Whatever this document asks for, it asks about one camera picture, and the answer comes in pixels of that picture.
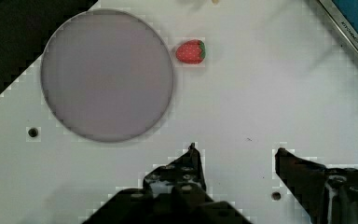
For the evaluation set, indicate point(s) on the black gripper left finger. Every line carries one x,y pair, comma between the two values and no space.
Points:
171,194

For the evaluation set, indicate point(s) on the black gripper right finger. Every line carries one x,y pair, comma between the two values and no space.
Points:
328,195

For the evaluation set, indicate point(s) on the grey round plate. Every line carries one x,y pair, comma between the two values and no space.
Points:
107,75

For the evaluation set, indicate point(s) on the red toy strawberry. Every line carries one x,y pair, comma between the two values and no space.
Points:
191,52

